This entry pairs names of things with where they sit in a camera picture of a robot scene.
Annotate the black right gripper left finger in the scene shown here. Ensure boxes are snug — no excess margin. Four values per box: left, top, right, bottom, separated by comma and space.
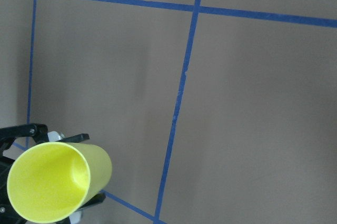
1, 192, 106, 224

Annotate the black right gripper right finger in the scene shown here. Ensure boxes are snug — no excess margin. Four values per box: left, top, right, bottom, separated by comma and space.
1, 123, 90, 164

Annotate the yellow plastic cup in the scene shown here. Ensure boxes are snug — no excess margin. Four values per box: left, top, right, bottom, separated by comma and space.
7, 142, 112, 223

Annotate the brown paper table mat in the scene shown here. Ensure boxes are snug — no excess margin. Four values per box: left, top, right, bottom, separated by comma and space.
1, 0, 336, 223

